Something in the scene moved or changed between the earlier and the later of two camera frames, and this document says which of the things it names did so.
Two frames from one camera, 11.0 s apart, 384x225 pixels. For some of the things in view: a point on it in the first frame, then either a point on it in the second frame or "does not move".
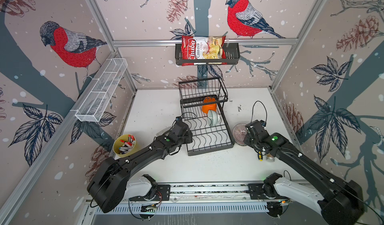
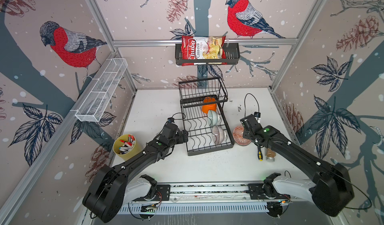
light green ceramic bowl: [213, 117] does not move
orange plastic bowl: [205, 108] does not move
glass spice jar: [270, 158] does not move
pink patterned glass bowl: [239, 132] to [218, 135]
